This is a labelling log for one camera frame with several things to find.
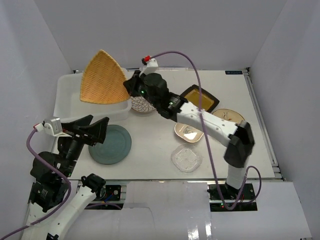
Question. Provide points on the white plastic bin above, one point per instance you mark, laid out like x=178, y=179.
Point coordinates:
x=68, y=106

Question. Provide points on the black and amber square plate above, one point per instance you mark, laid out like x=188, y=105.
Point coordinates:
x=208, y=101

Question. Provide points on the beige square bowl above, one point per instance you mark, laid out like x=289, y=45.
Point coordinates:
x=188, y=133

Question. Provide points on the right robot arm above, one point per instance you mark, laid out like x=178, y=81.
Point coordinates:
x=236, y=137

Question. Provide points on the teal round plate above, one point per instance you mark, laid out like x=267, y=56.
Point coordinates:
x=114, y=149

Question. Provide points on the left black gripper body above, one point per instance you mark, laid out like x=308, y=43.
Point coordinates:
x=78, y=135

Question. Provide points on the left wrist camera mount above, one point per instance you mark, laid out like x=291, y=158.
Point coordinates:
x=51, y=126

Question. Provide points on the chrysanthemum pattern round plate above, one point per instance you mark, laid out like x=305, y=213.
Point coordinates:
x=140, y=105

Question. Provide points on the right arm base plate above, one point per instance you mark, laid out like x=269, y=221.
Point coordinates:
x=229, y=194

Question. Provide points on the blue label sticker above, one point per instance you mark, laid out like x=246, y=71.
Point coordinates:
x=233, y=72

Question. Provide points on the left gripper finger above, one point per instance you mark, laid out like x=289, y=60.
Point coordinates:
x=76, y=125
x=97, y=131

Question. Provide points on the aluminium table frame rail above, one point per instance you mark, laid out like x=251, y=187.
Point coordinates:
x=274, y=162

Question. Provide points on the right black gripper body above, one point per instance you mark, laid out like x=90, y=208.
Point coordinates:
x=138, y=88

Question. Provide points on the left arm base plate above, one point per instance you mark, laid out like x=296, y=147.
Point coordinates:
x=111, y=200

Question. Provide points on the cream bird pattern plate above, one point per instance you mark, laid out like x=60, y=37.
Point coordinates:
x=228, y=115

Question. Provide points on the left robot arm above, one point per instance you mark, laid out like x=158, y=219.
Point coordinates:
x=52, y=210

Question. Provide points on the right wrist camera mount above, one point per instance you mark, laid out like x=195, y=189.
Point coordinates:
x=150, y=65

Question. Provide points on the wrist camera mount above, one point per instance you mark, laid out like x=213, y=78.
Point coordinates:
x=51, y=126
x=150, y=65

